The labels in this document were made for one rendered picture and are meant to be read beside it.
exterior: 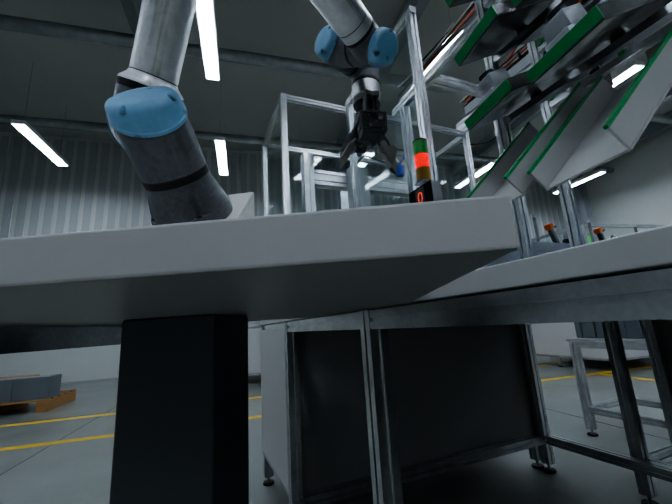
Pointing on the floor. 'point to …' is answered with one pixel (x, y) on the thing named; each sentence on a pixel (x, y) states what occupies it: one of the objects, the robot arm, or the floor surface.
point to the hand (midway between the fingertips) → (367, 174)
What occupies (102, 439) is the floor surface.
